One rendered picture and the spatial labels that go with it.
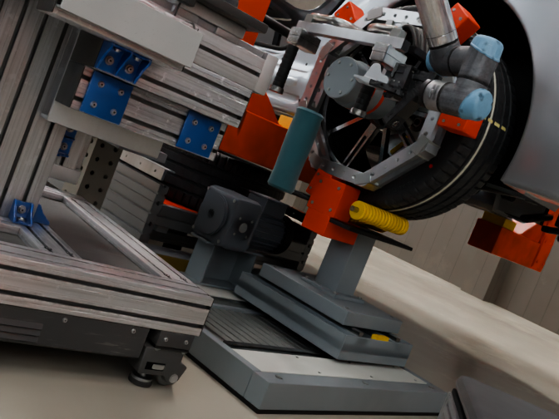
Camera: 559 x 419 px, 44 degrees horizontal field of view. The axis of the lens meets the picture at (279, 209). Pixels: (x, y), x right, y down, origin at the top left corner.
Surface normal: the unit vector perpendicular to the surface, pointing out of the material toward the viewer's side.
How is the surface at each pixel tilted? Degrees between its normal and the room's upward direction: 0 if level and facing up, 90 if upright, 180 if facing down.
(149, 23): 90
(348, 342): 90
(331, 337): 90
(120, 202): 90
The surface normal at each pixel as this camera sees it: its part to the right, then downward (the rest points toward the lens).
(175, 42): 0.57, 0.28
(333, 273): -0.67, -0.22
